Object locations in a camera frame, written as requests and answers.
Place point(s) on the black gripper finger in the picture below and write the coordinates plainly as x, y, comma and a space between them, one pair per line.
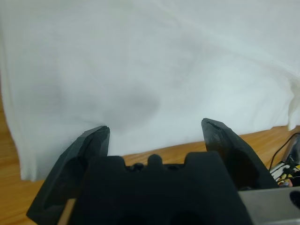
234, 159
70, 168

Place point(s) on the white T-shirt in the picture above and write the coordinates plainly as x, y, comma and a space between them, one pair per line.
140, 58

